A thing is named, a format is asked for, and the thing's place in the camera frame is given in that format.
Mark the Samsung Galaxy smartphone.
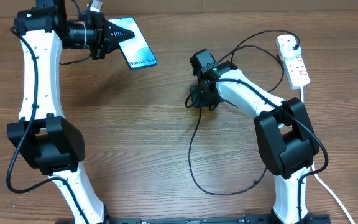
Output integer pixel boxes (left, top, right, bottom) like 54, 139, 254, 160
108, 17, 157, 70

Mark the black USB charging cable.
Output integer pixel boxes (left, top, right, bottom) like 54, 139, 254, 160
184, 29, 301, 197

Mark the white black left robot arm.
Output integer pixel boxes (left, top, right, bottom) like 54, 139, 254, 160
7, 1, 135, 223

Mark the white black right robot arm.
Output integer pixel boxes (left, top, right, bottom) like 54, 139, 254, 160
185, 49, 323, 223

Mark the white charger adapter plug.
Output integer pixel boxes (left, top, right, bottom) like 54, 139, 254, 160
278, 44, 302, 61

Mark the white power strip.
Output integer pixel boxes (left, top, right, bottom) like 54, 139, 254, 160
276, 34, 310, 90

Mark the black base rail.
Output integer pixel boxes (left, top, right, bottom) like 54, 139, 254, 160
54, 213, 279, 224

